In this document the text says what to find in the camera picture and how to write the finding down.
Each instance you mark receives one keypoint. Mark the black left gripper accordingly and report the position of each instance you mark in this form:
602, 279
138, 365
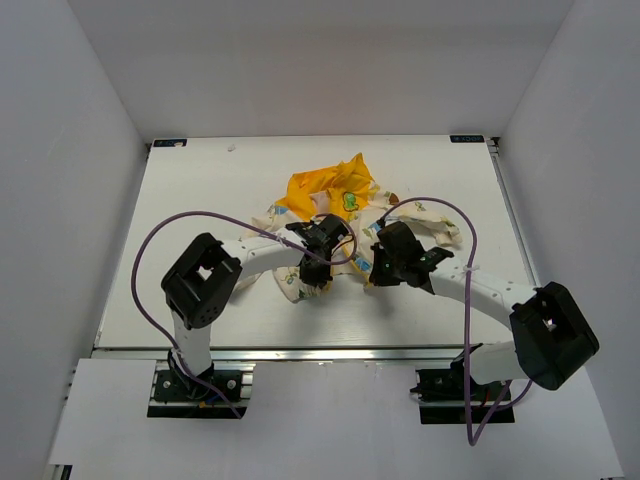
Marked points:
313, 278

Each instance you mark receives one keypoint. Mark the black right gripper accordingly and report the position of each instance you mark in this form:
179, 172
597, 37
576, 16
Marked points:
378, 277

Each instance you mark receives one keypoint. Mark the cream dinosaur print baby jacket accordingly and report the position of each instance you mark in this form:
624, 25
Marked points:
349, 191

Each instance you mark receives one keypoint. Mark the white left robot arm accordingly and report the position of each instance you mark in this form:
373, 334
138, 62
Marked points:
200, 283

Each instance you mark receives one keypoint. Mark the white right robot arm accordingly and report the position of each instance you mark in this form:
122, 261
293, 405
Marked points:
551, 338

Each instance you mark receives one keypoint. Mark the blue right corner label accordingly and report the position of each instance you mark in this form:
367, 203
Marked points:
466, 139

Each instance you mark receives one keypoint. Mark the blue corner label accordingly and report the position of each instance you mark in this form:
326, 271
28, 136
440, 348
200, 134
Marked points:
169, 143
466, 139

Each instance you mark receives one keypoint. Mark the blue left corner label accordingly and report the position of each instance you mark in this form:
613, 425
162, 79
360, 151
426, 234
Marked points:
169, 143

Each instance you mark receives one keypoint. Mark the aluminium front table rail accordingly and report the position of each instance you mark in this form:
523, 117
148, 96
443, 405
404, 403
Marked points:
321, 354

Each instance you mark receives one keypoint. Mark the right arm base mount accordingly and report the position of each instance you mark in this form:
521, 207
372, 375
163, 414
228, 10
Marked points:
440, 399

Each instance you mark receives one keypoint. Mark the aluminium right side rail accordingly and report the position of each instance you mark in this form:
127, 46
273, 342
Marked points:
503, 253

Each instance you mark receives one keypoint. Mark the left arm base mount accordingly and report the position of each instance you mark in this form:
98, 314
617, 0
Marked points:
171, 398

